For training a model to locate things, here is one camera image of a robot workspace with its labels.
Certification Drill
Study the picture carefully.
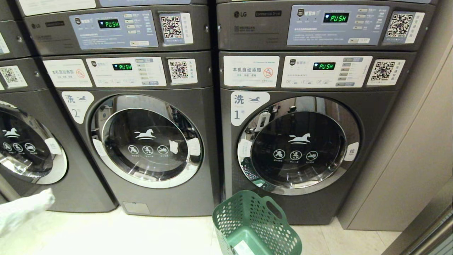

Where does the grey front-load washing machine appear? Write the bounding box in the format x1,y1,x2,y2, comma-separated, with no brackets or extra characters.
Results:
218,51,417,226
0,58,118,213
42,51,220,217

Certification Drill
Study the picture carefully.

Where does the white plastic bag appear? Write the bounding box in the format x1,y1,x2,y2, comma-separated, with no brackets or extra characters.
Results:
0,188,56,237

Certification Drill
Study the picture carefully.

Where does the green plastic laundry basket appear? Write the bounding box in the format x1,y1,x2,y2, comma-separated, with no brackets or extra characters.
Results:
212,190,303,255

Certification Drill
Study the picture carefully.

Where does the round chrome washer door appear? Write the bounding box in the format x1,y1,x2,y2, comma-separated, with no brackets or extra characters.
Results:
90,93,205,189
237,96,361,196
0,101,68,185

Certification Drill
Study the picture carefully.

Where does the grey stacked dryer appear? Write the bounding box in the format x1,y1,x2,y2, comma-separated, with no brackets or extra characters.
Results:
216,0,438,52
15,0,212,56
0,0,33,61

